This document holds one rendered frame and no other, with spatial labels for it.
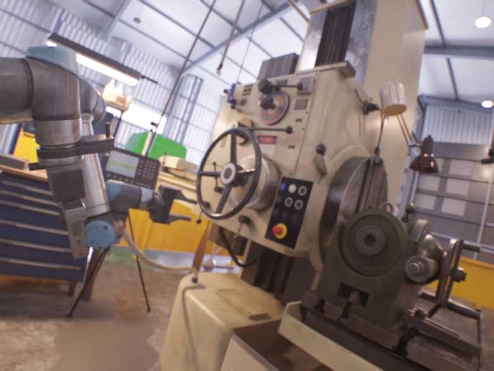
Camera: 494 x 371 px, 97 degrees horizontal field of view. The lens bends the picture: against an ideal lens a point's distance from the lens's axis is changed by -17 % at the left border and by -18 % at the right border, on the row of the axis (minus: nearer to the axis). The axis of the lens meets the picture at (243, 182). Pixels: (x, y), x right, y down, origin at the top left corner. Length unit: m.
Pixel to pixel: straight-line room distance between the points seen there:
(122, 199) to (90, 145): 0.39
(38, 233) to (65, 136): 1.92
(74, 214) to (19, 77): 0.20
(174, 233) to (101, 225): 3.29
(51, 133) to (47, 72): 0.09
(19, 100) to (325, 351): 0.84
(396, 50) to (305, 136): 1.09
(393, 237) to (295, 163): 0.51
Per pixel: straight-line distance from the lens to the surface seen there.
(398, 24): 2.15
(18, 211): 2.33
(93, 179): 0.74
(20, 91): 0.44
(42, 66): 0.46
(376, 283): 0.77
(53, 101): 0.46
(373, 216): 0.81
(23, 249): 2.41
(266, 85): 1.34
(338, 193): 1.08
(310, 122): 1.13
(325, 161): 1.04
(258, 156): 0.91
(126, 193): 0.85
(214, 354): 1.46
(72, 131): 0.47
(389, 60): 1.98
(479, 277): 3.26
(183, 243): 4.12
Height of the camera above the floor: 1.22
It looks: 3 degrees up
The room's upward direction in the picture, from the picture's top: 16 degrees clockwise
